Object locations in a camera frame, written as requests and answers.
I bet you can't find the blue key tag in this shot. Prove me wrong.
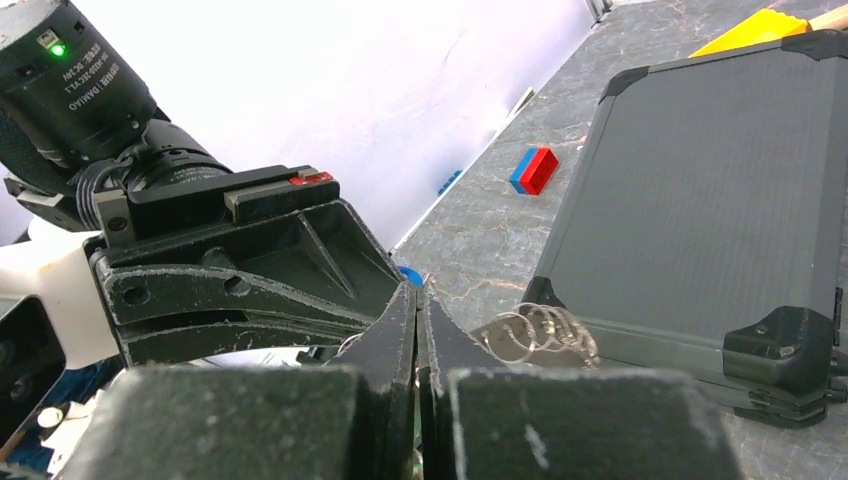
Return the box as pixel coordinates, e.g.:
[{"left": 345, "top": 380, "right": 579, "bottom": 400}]
[{"left": 398, "top": 266, "right": 424, "bottom": 288}]

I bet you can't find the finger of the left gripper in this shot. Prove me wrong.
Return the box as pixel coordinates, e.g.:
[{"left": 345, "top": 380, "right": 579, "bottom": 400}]
[
  {"left": 119, "top": 321, "right": 367, "bottom": 366},
  {"left": 99, "top": 199, "right": 403, "bottom": 325}
]

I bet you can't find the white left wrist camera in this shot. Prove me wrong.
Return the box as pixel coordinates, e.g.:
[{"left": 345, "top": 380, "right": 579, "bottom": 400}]
[{"left": 1, "top": 221, "right": 118, "bottom": 444}]

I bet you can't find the red blue brick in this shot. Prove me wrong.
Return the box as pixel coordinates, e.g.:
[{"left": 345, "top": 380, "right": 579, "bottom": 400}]
[{"left": 509, "top": 147, "right": 559, "bottom": 196}]

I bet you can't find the dark grey hard case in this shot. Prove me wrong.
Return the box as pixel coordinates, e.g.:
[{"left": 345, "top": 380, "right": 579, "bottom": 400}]
[{"left": 524, "top": 30, "right": 847, "bottom": 428}]

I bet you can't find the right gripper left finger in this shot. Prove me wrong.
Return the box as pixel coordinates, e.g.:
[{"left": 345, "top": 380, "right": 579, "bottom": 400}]
[{"left": 61, "top": 283, "right": 416, "bottom": 479}]

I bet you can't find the metal disc keyring with rings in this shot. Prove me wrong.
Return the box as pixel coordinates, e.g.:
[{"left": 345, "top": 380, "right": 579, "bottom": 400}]
[{"left": 337, "top": 271, "right": 601, "bottom": 372}]

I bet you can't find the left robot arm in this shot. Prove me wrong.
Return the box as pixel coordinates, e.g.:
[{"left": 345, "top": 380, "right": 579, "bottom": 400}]
[{"left": 1, "top": 1, "right": 401, "bottom": 369}]

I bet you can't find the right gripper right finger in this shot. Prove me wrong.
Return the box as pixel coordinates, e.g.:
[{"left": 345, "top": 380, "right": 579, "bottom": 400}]
[{"left": 418, "top": 294, "right": 743, "bottom": 480}]

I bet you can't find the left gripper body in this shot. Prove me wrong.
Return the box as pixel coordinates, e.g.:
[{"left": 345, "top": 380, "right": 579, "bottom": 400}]
[{"left": 86, "top": 166, "right": 340, "bottom": 351}]

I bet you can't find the blue block at left wall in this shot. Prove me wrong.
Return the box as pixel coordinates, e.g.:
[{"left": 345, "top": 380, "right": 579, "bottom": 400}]
[{"left": 437, "top": 170, "right": 463, "bottom": 196}]

